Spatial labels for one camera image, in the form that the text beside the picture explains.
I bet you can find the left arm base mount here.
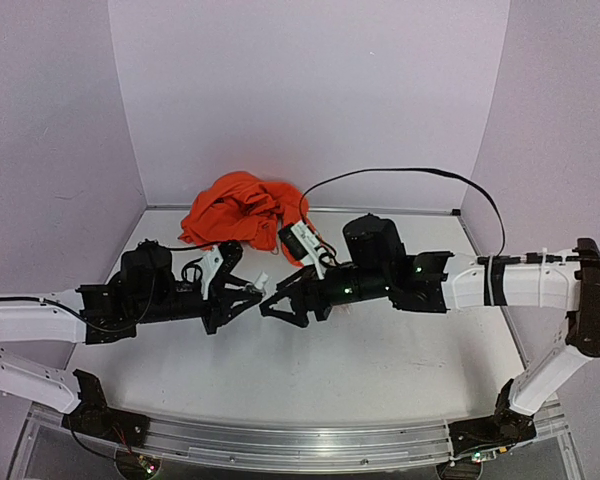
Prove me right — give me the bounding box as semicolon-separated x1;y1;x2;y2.
61;369;150;447

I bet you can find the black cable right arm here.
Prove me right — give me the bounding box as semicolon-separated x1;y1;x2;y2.
299;167;505;259

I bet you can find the mannequin hand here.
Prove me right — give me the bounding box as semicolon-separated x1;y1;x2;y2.
332;304;354;315

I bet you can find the white nail polish cap brush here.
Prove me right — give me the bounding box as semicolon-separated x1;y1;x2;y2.
252;271;270;292

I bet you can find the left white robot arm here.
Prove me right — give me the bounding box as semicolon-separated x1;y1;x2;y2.
0;240;268;437

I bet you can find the orange crumpled garment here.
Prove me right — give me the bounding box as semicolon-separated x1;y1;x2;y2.
179;172;309;252

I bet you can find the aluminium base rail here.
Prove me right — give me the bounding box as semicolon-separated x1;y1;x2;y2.
9;402;581;480

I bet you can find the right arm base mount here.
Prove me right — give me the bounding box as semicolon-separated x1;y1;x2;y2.
449;379;536;458

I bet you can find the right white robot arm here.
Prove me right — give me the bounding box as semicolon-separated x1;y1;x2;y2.
260;214;600;417

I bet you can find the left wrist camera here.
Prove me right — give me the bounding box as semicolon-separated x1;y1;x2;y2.
198;240;243;300

